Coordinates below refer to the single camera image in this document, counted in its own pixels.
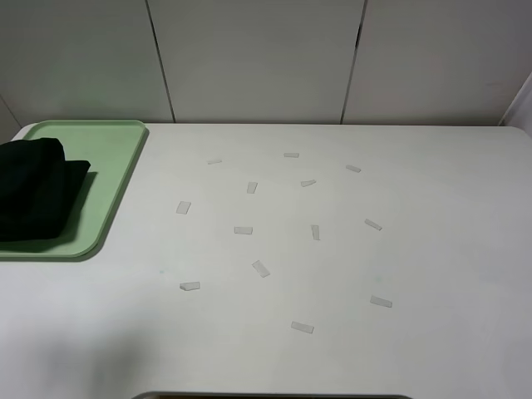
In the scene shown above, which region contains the black short sleeve t-shirt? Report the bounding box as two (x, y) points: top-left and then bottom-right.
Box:
(1, 138), (91, 242)

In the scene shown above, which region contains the light green plastic tray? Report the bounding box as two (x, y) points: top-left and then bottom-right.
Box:
(1, 120), (149, 262)

